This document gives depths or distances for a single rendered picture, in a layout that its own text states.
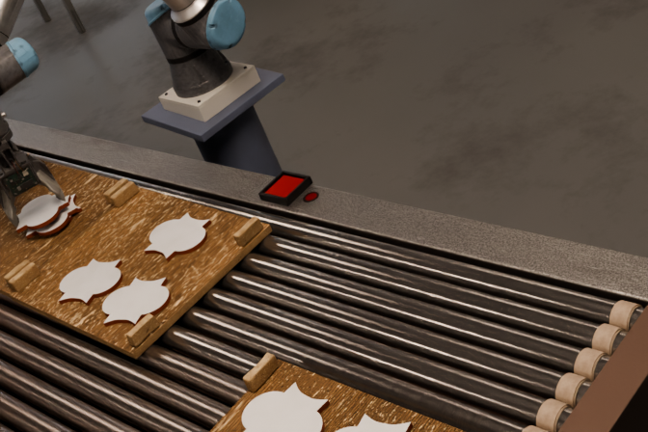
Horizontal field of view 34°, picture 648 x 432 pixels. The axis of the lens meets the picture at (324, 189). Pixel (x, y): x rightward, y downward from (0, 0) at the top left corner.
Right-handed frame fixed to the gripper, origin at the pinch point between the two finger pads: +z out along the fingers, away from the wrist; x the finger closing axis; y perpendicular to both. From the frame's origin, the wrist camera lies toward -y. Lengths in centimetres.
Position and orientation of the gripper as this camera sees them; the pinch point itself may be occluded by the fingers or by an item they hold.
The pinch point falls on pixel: (39, 210)
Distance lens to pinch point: 230.3
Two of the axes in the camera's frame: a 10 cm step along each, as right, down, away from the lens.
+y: 4.1, 3.8, -8.3
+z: 3.3, 7.8, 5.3
